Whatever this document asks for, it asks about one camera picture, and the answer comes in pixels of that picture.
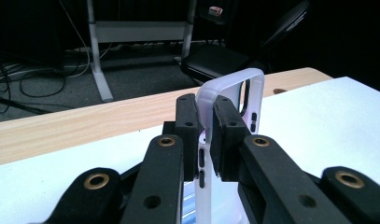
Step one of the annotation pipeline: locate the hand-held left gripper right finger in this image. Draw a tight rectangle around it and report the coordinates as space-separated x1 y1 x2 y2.
209 94 352 224

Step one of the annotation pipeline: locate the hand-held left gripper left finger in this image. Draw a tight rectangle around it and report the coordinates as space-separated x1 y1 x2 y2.
120 92 204 224

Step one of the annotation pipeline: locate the wooden table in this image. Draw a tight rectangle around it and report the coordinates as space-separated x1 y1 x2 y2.
0 66 333 168

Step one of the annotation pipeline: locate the white frame desk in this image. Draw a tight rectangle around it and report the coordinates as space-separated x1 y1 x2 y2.
86 0 198 104

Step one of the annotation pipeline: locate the bundle of floor cables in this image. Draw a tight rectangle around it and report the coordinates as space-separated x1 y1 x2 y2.
0 0 123 116

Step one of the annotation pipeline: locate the black folding chair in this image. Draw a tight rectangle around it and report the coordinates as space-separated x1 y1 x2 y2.
180 0 311 85

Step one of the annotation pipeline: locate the small white box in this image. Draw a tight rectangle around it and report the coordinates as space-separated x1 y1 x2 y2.
208 6 224 17

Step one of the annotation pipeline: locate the translucent phone case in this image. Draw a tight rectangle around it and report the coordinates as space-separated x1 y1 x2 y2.
181 67 266 224

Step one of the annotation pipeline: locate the white table board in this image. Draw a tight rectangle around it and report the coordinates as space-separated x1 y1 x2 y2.
0 76 380 224

